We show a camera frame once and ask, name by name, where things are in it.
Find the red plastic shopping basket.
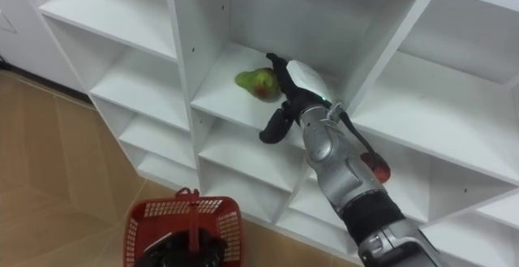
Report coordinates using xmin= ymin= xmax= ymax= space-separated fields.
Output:
xmin=122 ymin=187 xmax=244 ymax=267

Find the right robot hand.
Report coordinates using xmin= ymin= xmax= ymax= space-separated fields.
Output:
xmin=259 ymin=52 xmax=334 ymax=145

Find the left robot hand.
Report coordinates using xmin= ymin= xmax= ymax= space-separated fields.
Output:
xmin=134 ymin=229 xmax=228 ymax=267

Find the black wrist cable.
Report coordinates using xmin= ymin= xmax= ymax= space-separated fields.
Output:
xmin=326 ymin=100 xmax=380 ymax=163

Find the green pear soft toy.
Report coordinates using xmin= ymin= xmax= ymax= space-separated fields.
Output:
xmin=234 ymin=67 xmax=282 ymax=103

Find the white cube shelf unit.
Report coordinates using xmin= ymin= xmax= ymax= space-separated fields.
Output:
xmin=15 ymin=0 xmax=519 ymax=267

